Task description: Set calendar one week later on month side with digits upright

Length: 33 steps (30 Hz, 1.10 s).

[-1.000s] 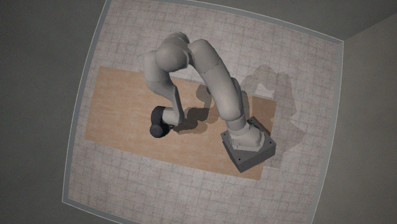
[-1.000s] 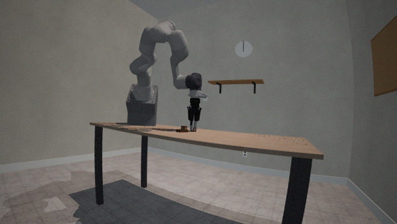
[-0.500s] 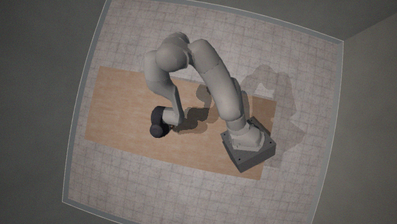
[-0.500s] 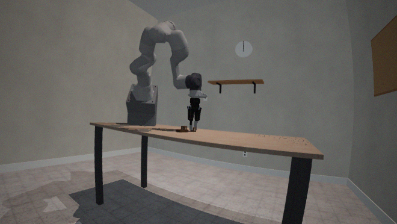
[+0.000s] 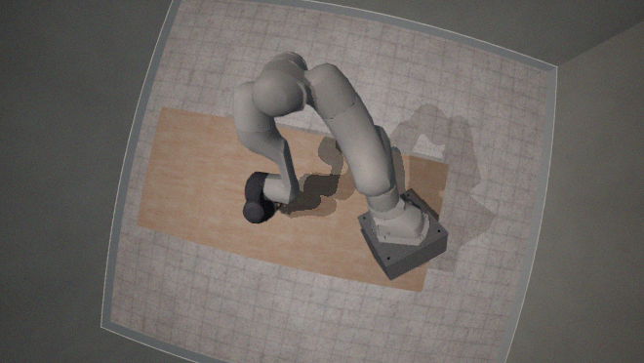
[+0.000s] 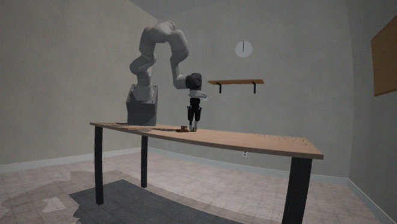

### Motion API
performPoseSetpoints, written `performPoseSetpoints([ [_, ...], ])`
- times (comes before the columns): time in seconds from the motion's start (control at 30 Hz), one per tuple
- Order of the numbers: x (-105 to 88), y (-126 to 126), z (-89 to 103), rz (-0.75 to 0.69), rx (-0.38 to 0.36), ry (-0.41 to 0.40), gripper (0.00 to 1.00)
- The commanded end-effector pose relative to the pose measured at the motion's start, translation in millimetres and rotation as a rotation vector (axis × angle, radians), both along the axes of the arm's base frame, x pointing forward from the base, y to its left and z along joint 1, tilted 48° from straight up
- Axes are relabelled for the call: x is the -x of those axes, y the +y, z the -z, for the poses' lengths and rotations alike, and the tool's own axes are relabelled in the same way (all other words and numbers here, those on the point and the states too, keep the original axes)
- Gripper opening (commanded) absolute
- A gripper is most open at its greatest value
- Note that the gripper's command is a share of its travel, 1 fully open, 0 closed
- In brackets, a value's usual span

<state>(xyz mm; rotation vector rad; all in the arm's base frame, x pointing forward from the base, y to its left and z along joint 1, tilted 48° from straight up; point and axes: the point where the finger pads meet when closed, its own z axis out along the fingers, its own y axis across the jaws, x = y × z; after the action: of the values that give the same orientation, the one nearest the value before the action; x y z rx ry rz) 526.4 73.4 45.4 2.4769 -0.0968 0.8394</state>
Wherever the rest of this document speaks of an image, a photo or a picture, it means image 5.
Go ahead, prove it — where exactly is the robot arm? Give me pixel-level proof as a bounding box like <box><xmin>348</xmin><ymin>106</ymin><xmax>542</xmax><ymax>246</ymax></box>
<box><xmin>232</xmin><ymin>52</ymin><xmax>430</xmax><ymax>246</ymax></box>

